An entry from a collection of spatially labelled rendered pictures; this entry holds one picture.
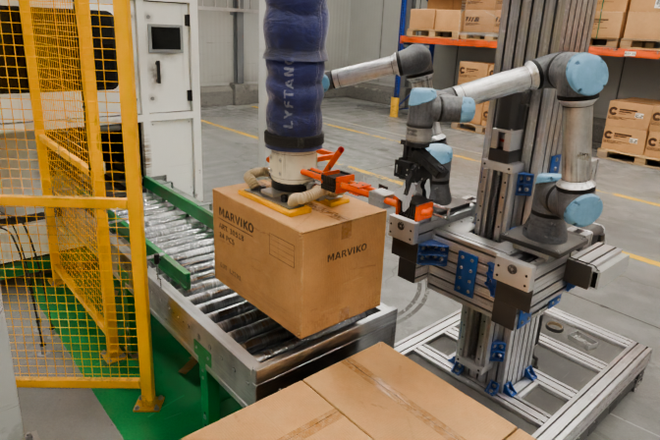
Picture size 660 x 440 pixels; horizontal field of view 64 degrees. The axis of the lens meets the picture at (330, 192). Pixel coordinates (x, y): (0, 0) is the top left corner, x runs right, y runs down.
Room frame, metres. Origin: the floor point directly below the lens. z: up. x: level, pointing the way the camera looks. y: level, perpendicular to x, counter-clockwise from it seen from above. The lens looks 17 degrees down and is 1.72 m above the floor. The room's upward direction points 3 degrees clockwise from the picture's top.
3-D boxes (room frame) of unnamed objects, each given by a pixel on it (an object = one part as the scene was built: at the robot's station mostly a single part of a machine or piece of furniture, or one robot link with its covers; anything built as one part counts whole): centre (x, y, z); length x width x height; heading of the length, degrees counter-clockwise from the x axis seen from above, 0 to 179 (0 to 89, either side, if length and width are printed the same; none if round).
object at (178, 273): (2.72, 1.17, 0.60); 1.60 x 0.10 x 0.09; 41
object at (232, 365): (2.42, 0.98, 0.50); 2.31 x 0.05 x 0.19; 41
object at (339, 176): (1.79, -0.03, 1.20); 0.10 x 0.08 x 0.06; 132
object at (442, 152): (2.15, -0.44, 1.20); 0.13 x 0.12 x 0.14; 173
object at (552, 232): (1.77, -0.77, 1.09); 0.15 x 0.15 x 0.10
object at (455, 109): (1.58, -0.35, 1.50); 0.11 x 0.11 x 0.08; 10
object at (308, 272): (1.97, 0.13, 0.87); 0.60 x 0.40 x 0.40; 42
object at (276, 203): (1.91, 0.21, 1.10); 0.34 x 0.10 x 0.05; 42
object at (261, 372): (1.75, -0.03, 0.58); 0.70 x 0.03 x 0.06; 131
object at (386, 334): (1.75, -0.04, 0.48); 0.70 x 0.03 x 0.15; 131
